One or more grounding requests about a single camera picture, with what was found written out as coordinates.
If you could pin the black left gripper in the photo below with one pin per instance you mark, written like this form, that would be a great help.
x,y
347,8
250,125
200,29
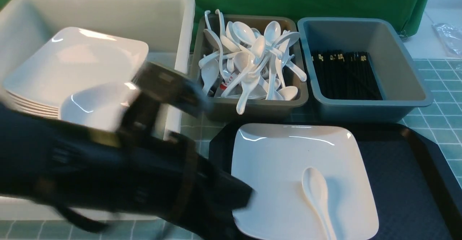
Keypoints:
x,y
163,95

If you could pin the large white square rice plate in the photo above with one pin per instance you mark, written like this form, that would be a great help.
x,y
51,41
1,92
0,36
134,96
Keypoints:
x,y
273,159

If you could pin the white ceramic soup spoon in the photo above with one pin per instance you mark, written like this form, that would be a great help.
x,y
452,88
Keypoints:
x,y
315,188

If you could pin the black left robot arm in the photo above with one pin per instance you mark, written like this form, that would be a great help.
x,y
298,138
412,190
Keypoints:
x,y
67,166

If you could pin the stack of white bowls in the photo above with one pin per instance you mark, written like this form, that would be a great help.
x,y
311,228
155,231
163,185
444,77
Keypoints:
x,y
100,107

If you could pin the large white plastic tub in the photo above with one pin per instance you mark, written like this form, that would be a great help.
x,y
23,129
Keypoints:
x,y
165,25

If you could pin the stack of white square plates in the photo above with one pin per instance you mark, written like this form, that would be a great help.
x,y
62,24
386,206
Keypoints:
x,y
73,60

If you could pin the pile of white spoons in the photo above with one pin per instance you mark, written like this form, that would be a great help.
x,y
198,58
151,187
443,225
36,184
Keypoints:
x,y
247,64

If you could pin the bundle of black chopsticks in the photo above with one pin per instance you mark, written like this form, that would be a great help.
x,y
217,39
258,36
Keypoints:
x,y
345,75

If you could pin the blue-grey chopstick bin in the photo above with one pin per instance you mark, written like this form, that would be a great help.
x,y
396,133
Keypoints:
x,y
401,86

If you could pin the black serving tray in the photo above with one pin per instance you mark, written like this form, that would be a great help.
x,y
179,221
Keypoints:
x,y
385,181

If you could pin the green checkered tablecloth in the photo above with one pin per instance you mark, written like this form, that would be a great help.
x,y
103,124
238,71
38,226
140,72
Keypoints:
x,y
440,106

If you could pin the clear plastic bag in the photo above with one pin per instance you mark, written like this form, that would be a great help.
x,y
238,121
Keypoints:
x,y
450,37

